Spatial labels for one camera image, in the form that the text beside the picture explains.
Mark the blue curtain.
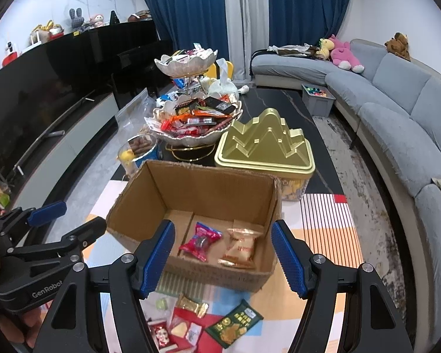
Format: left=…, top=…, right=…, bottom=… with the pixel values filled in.
left=268, top=0, right=353, bottom=48
left=134, top=0, right=228, bottom=67

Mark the person's left hand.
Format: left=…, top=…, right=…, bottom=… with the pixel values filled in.
left=0, top=299, right=56, bottom=348

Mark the brown cardboard box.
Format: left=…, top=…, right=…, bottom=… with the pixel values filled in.
left=106, top=160, right=283, bottom=293

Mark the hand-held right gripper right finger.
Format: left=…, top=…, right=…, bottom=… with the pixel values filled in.
left=271, top=220, right=414, bottom=353

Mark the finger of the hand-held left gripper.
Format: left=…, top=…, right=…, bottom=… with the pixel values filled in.
left=7, top=216, right=107, bottom=262
left=0, top=201, right=67, bottom=236

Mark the grey storage bin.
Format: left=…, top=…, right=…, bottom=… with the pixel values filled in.
left=301, top=84, right=337, bottom=116

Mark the red packet with window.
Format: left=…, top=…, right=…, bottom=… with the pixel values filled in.
left=168, top=307, right=203, bottom=344

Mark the red candy packet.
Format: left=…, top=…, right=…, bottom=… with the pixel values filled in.
left=179, top=222, right=223, bottom=262

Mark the black upright piano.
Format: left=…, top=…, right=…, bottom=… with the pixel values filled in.
left=88, top=18, right=173, bottom=98

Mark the grey patterned rug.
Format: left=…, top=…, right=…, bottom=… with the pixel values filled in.
left=310, top=114, right=408, bottom=339

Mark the brown plush toy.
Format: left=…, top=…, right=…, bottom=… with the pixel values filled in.
left=385, top=32, right=411, bottom=62

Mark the gold candy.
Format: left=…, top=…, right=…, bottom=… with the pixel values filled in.
left=176, top=293, right=209, bottom=319

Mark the tiered white snack stand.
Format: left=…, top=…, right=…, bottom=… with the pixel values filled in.
left=144, top=42, right=243, bottom=160

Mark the orange snack packet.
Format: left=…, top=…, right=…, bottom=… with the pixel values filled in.
left=218, top=258, right=256, bottom=268
left=222, top=228, right=263, bottom=263

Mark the clear jar of brown nuts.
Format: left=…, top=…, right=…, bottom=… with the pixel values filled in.
left=127, top=134, right=158, bottom=162

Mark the pink plush toy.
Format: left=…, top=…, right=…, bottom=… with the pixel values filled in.
left=329, top=35, right=364, bottom=73

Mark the patterned cloth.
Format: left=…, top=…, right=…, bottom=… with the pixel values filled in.
left=266, top=44, right=318, bottom=57

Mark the grey rabbit plush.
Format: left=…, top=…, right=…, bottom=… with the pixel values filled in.
left=69, top=7, right=84, bottom=32

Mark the heap of wrapped sweets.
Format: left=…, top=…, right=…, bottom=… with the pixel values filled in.
left=169, top=42, right=214, bottom=63

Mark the pile of assorted snack packets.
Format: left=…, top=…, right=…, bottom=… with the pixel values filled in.
left=147, top=94, right=241, bottom=135

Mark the gold mountain-lid tin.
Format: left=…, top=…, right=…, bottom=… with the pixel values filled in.
left=214, top=108, right=315, bottom=201

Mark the colourful checked tablecloth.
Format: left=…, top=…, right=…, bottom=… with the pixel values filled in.
left=88, top=180, right=364, bottom=353

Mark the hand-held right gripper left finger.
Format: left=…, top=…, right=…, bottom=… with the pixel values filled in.
left=46, top=220, right=176, bottom=353

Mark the white sheer curtain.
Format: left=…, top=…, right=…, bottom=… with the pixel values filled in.
left=224, top=0, right=269, bottom=81

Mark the white plastic bag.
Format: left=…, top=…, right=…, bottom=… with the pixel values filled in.
left=208, top=61, right=239, bottom=98

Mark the yellow plush toy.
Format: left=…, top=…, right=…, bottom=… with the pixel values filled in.
left=314, top=38, right=335, bottom=61

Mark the green chip packet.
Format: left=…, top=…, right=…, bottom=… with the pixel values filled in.
left=205, top=299, right=263, bottom=350

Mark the small red white packet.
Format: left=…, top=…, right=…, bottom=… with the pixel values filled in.
left=149, top=322, right=177, bottom=352

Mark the clear bag of peanuts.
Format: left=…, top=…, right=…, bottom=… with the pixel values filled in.
left=116, top=88, right=158, bottom=136

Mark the black television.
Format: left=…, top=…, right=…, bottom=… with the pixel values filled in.
left=0, top=40, right=114, bottom=170

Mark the grey television cabinet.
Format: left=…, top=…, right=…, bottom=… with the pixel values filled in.
left=7, top=92, right=118, bottom=207

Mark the grey sofa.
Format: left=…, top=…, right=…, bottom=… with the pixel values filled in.
left=250, top=39, right=441, bottom=353

